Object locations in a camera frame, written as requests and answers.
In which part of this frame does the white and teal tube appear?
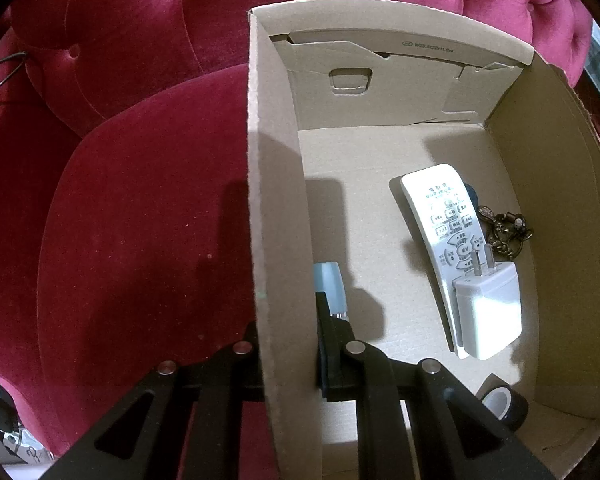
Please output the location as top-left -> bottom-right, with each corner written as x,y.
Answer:
313,262 -> 349,321

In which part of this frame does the red velvet tufted armchair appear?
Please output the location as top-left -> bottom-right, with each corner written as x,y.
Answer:
0,0 -> 600,479

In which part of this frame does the black cable on armrest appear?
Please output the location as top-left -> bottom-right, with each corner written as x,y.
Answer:
0,51 -> 31,104

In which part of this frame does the cardboard box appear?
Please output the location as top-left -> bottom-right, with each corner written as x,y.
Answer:
247,0 -> 600,479

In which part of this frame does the metal keychain with charms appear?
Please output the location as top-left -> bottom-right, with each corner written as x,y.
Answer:
477,205 -> 533,260

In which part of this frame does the blue teardrop key fob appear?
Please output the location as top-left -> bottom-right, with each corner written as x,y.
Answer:
465,183 -> 479,209

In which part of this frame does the white remote control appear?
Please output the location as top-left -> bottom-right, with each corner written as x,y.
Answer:
400,164 -> 484,359

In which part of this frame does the large white charger plug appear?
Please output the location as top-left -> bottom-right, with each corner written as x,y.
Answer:
453,244 -> 522,360

